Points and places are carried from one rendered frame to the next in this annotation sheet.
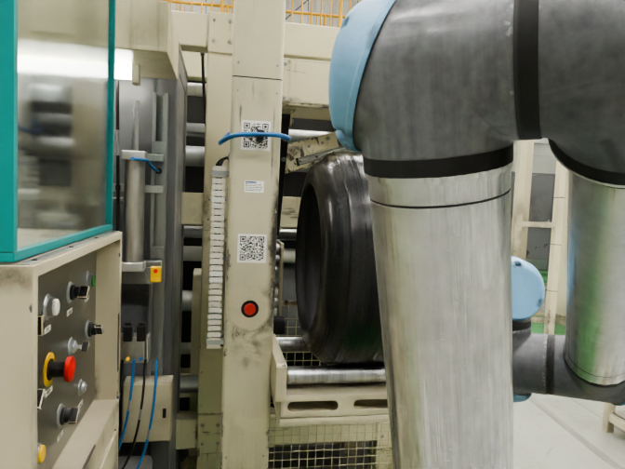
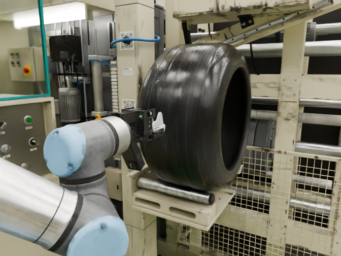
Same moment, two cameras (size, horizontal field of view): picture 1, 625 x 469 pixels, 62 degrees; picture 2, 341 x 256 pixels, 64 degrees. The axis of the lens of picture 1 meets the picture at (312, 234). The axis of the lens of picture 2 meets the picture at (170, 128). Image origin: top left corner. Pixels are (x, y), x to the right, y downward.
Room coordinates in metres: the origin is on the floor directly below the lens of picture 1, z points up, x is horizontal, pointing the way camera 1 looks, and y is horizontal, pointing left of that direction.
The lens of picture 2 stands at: (0.52, -0.77, 1.38)
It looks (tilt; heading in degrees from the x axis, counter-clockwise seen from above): 12 degrees down; 40
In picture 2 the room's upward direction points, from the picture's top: straight up
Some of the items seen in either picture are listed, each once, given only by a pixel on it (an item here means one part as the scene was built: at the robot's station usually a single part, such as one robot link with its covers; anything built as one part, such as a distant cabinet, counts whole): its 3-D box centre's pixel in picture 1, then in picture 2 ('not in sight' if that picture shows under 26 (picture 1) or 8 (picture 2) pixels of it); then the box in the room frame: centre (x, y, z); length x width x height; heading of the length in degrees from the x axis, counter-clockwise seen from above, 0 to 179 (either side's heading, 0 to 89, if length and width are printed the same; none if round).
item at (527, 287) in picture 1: (498, 285); (81, 147); (0.81, -0.30, 1.23); 0.12 x 0.09 x 0.10; 10
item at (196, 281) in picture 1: (199, 365); not in sight; (2.20, 0.47, 0.61); 0.33 x 0.06 x 0.86; 10
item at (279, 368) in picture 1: (273, 358); (154, 171); (1.43, 0.09, 0.90); 0.40 x 0.03 x 0.10; 10
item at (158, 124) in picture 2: not in sight; (159, 122); (1.08, -0.26, 1.24); 0.09 x 0.03 x 0.06; 10
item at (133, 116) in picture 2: not in sight; (132, 126); (0.97, -0.27, 1.24); 0.12 x 0.08 x 0.09; 10
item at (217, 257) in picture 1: (218, 257); (119, 111); (1.35, 0.25, 1.19); 0.05 x 0.04 x 0.48; 10
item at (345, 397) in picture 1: (345, 398); (172, 203); (1.33, -0.11, 0.84); 0.36 x 0.09 x 0.06; 100
